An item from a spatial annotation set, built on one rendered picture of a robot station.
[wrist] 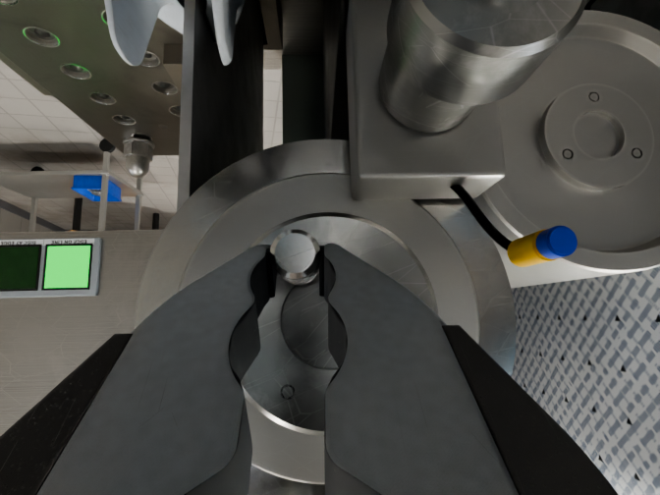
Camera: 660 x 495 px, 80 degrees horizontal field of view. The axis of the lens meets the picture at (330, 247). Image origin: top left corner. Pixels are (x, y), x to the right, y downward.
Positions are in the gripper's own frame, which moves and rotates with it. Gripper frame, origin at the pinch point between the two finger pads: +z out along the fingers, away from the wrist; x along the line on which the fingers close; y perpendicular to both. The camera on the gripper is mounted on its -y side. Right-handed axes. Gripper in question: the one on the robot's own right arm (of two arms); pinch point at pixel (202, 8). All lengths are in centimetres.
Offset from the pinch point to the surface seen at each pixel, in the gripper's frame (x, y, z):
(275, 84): -15, -109, 183
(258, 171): 3.3, 10.0, -2.9
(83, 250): -22.2, 7.6, 29.4
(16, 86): -154, -109, 183
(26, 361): -28.2, 20.4, 30.1
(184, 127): 0.0, 7.6, -2.0
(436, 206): 10.6, 11.6, -2.9
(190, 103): 0.2, 6.5, -2.0
